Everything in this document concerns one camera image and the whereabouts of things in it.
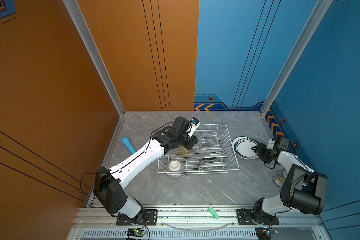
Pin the aluminium front rail frame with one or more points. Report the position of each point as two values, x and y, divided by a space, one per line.
194 222

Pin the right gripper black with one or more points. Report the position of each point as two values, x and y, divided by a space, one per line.
260 148

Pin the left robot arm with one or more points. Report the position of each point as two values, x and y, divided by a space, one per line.
110 183

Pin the circuit board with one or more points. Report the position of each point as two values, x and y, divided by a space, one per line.
264 234
136 234

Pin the left circuit board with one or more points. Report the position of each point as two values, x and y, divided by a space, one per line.
136 234

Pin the small metal dish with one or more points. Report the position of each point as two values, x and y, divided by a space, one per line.
278 180

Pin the clear upside-down glass bowl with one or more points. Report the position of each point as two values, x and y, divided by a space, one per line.
174 169

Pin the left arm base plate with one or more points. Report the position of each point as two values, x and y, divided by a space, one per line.
147 217

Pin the yellow transparent cup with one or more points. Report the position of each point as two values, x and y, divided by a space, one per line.
184 152

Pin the green clip on rail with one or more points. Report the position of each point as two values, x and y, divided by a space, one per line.
213 213

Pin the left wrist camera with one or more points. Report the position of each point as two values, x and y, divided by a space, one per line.
193 125

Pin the right circuit board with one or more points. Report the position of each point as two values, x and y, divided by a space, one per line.
264 234

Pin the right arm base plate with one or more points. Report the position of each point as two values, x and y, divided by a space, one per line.
249 217

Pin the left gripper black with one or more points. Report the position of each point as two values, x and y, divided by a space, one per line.
192 141

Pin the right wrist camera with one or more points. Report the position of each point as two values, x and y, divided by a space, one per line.
271 143

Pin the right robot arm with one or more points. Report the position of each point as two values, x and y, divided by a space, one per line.
303 190

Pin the white wire dish rack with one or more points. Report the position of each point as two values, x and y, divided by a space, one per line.
210 135

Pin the blue cylinder handle tool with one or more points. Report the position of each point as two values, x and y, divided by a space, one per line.
127 143

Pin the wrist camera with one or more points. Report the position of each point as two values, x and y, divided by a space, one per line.
271 143
193 125

